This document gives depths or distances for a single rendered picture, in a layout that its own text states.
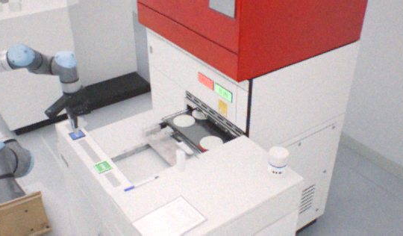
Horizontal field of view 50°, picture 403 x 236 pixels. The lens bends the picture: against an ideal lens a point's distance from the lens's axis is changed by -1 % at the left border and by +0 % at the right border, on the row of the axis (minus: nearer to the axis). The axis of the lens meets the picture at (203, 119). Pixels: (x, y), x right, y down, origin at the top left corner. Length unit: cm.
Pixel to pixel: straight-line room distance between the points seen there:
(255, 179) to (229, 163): 13
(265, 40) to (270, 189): 56
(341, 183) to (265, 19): 179
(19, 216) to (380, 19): 242
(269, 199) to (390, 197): 173
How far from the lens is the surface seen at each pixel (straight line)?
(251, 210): 151
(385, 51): 310
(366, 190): 318
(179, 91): 218
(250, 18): 159
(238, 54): 162
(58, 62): 171
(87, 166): 172
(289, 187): 160
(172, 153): 186
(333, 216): 292
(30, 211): 163
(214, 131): 195
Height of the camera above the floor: 201
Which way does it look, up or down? 33 degrees down
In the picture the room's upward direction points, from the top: straight up
